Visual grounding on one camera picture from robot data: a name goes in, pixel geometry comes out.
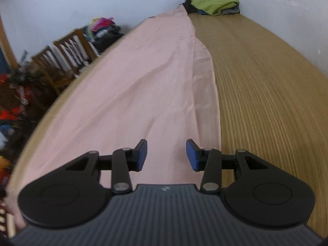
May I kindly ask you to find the green folded garment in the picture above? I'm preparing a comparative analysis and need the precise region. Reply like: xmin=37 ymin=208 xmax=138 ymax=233
xmin=191 ymin=0 xmax=240 ymax=16

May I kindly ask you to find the grey folded garment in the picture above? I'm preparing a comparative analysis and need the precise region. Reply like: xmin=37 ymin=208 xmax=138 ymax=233
xmin=221 ymin=5 xmax=240 ymax=15

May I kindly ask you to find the black garment with pink trim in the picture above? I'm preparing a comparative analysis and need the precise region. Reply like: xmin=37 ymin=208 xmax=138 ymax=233
xmin=182 ymin=0 xmax=198 ymax=14

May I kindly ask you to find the pile of colourful clothes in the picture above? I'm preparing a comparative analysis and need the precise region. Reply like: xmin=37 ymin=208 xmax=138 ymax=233
xmin=82 ymin=17 xmax=123 ymax=53

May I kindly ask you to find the blue folded garment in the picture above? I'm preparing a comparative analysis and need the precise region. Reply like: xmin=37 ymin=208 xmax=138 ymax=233
xmin=197 ymin=9 xmax=208 ymax=15

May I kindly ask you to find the pink sheer fabric sheet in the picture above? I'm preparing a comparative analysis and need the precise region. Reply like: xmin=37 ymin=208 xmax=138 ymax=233
xmin=5 ymin=6 xmax=221 ymax=229

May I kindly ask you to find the wooden chair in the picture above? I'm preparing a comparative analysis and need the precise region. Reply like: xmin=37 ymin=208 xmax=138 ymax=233
xmin=31 ymin=46 xmax=74 ymax=96
xmin=53 ymin=28 xmax=98 ymax=75

